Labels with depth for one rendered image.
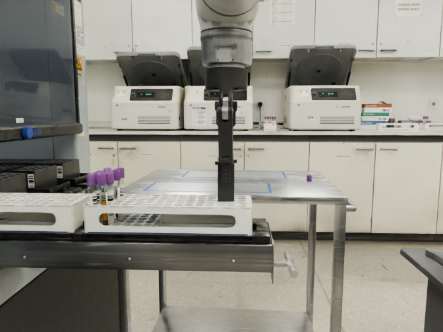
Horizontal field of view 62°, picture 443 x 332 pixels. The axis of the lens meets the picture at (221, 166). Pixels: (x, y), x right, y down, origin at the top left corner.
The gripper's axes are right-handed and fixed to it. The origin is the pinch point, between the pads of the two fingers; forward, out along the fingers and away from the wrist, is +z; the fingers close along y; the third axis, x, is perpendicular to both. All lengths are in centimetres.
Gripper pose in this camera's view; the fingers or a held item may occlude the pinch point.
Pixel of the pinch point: (226, 182)
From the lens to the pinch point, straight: 68.0
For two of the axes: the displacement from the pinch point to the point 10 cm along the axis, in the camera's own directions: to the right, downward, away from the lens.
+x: 10.0, 0.1, -0.5
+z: 0.0, 9.9, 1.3
